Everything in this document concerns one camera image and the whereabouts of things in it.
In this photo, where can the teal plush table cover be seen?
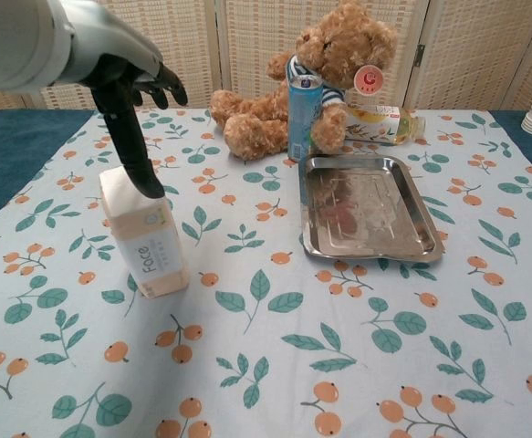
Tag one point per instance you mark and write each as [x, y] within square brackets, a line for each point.
[10, 146]

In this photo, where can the yellow drink plastic bottle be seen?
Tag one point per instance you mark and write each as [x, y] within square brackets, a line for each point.
[384, 123]

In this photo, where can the white beige Face tissue pack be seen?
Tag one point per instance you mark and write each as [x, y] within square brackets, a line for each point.
[149, 246]

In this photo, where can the floral fruit print tablecloth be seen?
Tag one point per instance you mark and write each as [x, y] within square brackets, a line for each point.
[265, 342]

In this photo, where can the stainless steel rectangular tray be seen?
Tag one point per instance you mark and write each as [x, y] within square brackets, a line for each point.
[366, 210]

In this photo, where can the light blue drink can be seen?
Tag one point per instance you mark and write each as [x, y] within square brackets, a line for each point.
[301, 123]

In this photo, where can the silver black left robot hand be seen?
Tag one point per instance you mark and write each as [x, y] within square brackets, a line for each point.
[106, 41]

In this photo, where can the brown plush teddy bear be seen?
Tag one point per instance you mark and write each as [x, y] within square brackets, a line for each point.
[256, 118]

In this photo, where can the round pink paper tag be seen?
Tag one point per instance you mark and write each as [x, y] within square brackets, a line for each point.
[368, 80]

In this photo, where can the small metal screen hinge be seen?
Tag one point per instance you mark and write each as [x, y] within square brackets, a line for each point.
[419, 57]

